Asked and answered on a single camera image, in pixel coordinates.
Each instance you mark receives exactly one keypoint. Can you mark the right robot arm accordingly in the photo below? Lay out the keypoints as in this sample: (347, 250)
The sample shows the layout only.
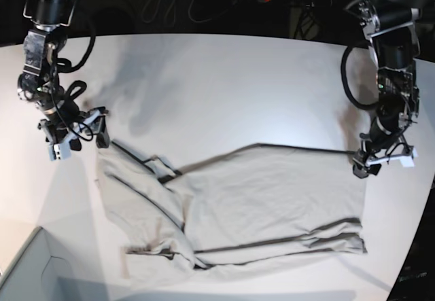
(39, 82)

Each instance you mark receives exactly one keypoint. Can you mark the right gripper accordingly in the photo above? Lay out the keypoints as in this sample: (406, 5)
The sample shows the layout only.
(65, 133)

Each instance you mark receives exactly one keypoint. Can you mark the beige t-shirt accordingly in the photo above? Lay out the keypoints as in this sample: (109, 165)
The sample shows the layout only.
(253, 210)

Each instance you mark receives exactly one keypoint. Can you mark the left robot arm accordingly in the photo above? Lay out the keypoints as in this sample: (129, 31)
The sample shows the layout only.
(390, 35)

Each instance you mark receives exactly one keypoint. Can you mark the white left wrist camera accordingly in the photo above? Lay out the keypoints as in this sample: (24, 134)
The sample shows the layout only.
(407, 157)

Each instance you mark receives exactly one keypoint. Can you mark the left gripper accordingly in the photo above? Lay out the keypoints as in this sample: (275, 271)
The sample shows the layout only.
(370, 156)

